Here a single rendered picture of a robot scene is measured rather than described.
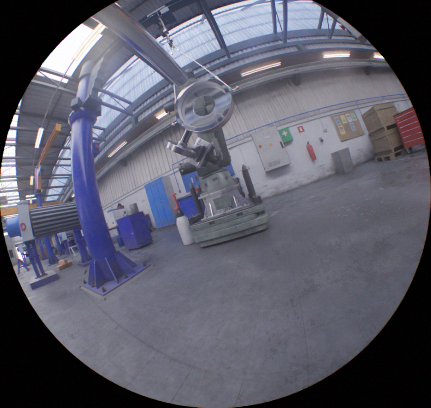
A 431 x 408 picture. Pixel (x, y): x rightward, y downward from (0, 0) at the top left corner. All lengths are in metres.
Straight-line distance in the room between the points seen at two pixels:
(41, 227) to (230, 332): 3.51
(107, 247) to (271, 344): 1.63
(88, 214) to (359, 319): 2.05
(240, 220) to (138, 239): 2.30
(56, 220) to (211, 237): 3.15
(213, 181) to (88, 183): 1.48
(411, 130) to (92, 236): 5.77
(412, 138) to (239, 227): 4.33
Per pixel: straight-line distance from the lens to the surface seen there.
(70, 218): 3.75
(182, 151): 0.87
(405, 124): 4.53
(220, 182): 1.83
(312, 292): 0.77
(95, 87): 2.45
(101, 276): 1.83
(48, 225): 3.68
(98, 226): 1.78
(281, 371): 0.57
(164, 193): 5.21
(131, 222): 3.29
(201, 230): 1.73
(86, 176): 1.88
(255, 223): 1.66
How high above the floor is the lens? 0.54
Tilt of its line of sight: 2 degrees up
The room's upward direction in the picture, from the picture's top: 18 degrees counter-clockwise
